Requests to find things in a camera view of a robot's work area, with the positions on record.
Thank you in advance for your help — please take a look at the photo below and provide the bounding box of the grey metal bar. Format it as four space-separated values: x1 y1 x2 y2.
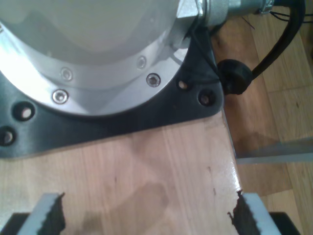
235 139 313 165

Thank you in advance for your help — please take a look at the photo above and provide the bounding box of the black round cable clamp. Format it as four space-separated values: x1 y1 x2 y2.
217 58 252 96

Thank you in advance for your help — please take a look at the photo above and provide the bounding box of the thick black base cable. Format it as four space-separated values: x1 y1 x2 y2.
251 0 307 79

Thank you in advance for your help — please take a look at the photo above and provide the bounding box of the silver cable connector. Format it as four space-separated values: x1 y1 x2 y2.
176 0 275 27

